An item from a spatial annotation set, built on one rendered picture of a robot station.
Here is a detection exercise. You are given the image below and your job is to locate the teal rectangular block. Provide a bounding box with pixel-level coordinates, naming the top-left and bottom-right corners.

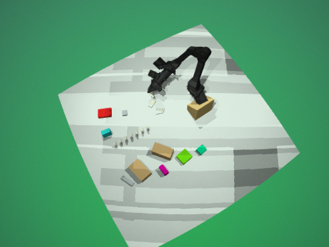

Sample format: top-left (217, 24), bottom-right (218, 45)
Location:
top-left (101, 128), bottom-right (112, 138)
top-left (196, 145), bottom-right (206, 155)

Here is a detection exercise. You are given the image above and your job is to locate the magenta rectangular block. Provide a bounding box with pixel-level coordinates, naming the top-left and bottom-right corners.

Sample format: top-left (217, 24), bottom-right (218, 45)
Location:
top-left (159, 164), bottom-right (169, 176)

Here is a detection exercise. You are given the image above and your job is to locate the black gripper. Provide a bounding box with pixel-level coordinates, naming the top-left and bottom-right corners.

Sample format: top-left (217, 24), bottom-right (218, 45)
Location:
top-left (147, 72), bottom-right (167, 93)

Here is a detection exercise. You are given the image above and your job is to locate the red rectangular block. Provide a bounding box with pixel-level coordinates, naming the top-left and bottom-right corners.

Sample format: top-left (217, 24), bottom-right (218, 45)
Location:
top-left (98, 107), bottom-right (112, 118)

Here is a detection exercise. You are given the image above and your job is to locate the lime green block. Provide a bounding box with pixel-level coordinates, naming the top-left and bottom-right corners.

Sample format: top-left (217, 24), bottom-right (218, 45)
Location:
top-left (177, 149), bottom-right (192, 165)

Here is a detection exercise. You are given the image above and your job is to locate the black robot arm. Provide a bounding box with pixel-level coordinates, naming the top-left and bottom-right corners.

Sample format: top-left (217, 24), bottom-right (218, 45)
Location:
top-left (148, 46), bottom-right (211, 105)

